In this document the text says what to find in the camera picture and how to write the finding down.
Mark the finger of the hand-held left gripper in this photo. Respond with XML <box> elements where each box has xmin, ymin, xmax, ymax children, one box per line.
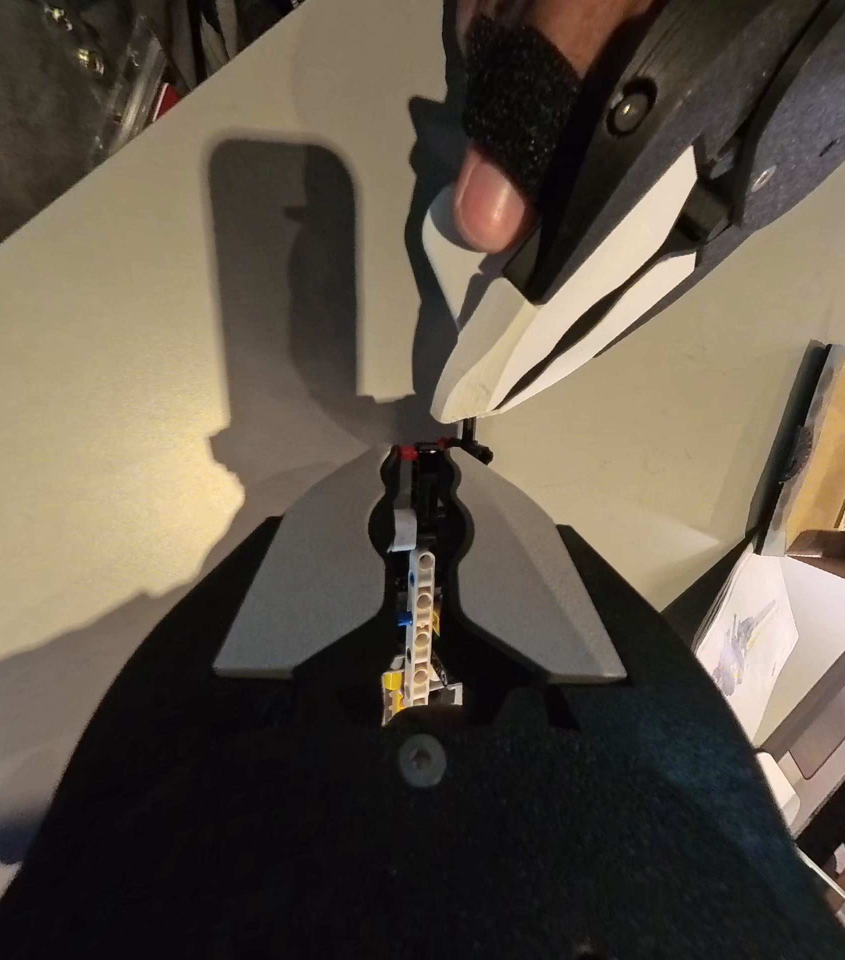
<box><xmin>421</xmin><ymin>144</ymin><xmax>699</xmax><ymax>424</ymax></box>
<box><xmin>499</xmin><ymin>251</ymin><xmax>699</xmax><ymax>415</ymax></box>

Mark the person's left hand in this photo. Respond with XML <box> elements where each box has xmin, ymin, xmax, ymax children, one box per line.
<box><xmin>454</xmin><ymin>0</ymin><xmax>665</xmax><ymax>252</ymax></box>

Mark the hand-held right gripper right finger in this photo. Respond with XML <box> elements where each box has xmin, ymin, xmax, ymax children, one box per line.
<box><xmin>451</xmin><ymin>450</ymin><xmax>629</xmax><ymax>685</ymax></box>

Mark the multicoloured lego model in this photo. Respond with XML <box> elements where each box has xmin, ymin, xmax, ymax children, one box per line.
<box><xmin>379</xmin><ymin>441</ymin><xmax>469</xmax><ymax>729</ymax></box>

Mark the clear plastic bag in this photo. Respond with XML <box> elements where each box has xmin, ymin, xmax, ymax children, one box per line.
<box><xmin>40</xmin><ymin>0</ymin><xmax>176</xmax><ymax>162</ymax></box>

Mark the lego instruction booklet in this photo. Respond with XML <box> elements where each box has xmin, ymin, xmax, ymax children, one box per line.
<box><xmin>692</xmin><ymin>551</ymin><xmax>800</xmax><ymax>740</ymax></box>

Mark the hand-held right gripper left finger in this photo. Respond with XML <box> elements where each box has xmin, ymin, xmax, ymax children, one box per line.
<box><xmin>212</xmin><ymin>446</ymin><xmax>405</xmax><ymax>682</ymax></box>

